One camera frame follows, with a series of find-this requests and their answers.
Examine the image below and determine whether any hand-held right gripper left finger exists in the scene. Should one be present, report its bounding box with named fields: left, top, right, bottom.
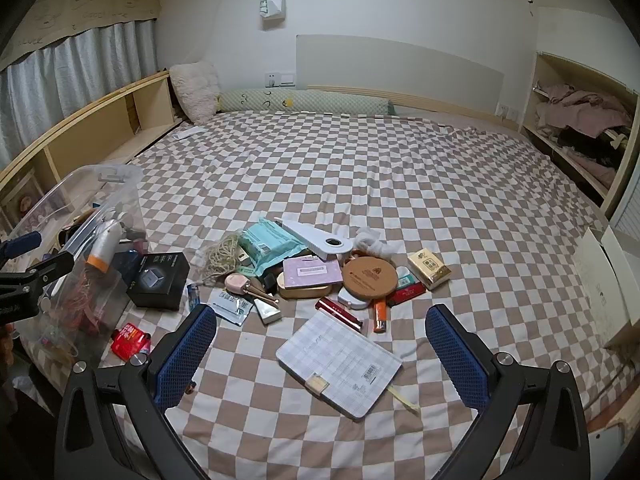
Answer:
left=54, top=304, right=218, bottom=480

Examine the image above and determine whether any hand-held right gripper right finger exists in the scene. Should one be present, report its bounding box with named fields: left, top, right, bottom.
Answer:
left=425, top=304, right=591, bottom=480

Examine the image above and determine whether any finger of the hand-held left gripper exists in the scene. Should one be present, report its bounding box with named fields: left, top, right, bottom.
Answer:
left=0, top=251, right=76, bottom=293
left=0, top=231, right=44, bottom=263

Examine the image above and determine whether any pink gold facial roller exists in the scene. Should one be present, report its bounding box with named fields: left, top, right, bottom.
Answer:
left=224, top=272, right=280, bottom=306

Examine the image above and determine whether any clear plastic storage container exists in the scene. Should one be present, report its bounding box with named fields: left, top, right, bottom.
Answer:
left=0, top=162, right=148, bottom=376

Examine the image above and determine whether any white grid notebook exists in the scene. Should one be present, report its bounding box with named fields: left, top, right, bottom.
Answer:
left=276, top=311, right=422, bottom=420

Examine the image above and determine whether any white tube with orange band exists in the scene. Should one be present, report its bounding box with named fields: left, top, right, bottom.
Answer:
left=85, top=220, right=123, bottom=275

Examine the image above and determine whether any bright red foil packet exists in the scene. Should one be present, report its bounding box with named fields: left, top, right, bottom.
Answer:
left=110, top=322, right=152, bottom=361

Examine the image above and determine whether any white blue sachet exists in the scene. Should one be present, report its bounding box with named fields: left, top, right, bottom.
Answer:
left=206, top=290, right=253, bottom=327

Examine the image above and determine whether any dark blue box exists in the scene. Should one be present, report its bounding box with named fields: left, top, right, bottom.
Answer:
left=112, top=250, right=143, bottom=286

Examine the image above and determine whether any flat red box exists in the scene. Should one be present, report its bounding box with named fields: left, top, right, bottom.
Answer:
left=387, top=281, right=428, bottom=308

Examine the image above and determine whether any black charger box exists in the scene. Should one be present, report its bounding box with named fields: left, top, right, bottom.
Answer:
left=127, top=251, right=191, bottom=311

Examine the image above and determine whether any small yellow red box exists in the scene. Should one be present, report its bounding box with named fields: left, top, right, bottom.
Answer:
left=406, top=248, right=453, bottom=291

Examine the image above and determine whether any small white box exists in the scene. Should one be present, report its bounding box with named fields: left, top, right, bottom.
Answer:
left=254, top=297, right=282, bottom=325

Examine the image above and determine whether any round cork coaster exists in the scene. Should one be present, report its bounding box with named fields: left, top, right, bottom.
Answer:
left=341, top=256, right=398, bottom=306

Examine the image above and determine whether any white tape measure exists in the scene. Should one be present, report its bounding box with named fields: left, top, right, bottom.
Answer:
left=336, top=285, right=376, bottom=311

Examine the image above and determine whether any long dark red box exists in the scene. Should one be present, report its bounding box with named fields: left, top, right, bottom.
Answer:
left=315, top=297, right=368, bottom=333

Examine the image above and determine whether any teal wet wipes packet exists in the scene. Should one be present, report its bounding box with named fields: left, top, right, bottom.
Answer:
left=241, top=216, right=306, bottom=277

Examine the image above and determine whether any white cloth bundle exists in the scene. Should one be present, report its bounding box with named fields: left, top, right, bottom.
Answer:
left=352, top=226, right=398, bottom=261

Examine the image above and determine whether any bamboo box with pink lid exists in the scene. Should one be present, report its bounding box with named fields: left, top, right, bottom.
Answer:
left=276, top=256, right=337, bottom=300

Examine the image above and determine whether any wooden bedside shelf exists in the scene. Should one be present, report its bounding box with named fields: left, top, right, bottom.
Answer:
left=0, top=70, right=183, bottom=241

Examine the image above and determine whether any long white plastic tool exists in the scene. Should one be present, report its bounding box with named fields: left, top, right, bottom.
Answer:
left=272, top=217, right=353, bottom=262

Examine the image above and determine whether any grey curtain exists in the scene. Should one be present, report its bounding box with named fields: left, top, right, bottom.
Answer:
left=0, top=17, right=161, bottom=171

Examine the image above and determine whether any checkered bed sheet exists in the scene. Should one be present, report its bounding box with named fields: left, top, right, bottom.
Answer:
left=97, top=110, right=631, bottom=480

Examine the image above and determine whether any fluffy white pillow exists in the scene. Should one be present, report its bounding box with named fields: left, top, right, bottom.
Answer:
left=169, top=60, right=221, bottom=125

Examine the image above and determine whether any beige curtain valance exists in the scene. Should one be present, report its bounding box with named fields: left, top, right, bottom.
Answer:
left=0, top=0, right=163, bottom=71

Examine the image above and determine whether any pile of clothes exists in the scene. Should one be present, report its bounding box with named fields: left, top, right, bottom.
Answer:
left=532, top=82, right=636, bottom=188

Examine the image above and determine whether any long green bolster pillow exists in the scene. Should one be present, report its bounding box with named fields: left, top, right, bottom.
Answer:
left=217, top=87, right=396, bottom=116

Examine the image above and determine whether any bagged beige rope bundle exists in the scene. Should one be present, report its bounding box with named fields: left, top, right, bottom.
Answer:
left=192, top=232, right=246, bottom=286

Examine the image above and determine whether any wooden wall shelf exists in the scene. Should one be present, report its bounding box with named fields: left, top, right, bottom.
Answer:
left=520, top=51, right=640, bottom=221

